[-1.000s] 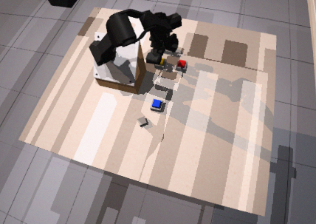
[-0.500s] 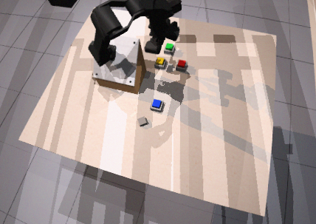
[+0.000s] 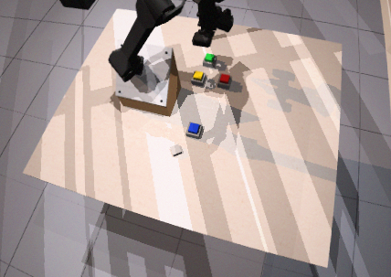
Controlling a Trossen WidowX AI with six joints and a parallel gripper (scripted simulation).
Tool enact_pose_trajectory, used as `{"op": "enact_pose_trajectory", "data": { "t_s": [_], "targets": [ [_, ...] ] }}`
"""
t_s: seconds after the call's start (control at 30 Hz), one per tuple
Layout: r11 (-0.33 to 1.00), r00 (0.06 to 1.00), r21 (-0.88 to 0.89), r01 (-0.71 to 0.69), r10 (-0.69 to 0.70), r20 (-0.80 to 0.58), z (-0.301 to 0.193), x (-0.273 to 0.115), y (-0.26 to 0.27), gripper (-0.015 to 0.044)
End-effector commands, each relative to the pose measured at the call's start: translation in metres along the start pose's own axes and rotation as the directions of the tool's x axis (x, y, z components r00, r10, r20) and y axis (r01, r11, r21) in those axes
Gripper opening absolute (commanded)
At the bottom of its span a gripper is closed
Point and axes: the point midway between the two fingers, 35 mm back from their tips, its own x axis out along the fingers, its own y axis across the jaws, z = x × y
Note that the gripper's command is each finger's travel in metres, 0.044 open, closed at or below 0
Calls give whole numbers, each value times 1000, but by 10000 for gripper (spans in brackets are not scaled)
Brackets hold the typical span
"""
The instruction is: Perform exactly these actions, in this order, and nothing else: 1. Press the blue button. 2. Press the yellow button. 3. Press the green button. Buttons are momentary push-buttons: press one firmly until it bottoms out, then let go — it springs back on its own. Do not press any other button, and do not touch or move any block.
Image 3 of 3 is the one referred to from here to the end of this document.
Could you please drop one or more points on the yellow button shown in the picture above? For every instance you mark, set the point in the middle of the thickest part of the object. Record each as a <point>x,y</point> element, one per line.
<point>198,78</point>

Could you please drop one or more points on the green button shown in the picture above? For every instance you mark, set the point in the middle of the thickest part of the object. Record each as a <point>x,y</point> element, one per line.
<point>209,61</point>

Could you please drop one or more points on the blue button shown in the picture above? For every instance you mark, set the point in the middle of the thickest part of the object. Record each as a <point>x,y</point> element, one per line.
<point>194,130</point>

